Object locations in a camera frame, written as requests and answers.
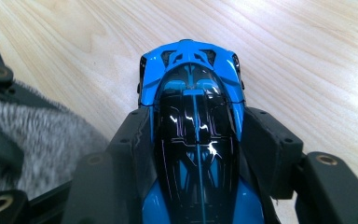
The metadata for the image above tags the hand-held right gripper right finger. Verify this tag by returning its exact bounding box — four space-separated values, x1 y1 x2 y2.
241 106 358 224

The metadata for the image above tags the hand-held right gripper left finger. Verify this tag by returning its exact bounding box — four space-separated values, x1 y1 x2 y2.
60 106 158 224

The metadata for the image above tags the grey towel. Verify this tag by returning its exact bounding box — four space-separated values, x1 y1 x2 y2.
0 79 110 200

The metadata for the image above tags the blue toy car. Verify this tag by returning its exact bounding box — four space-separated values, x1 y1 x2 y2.
137 38 282 224

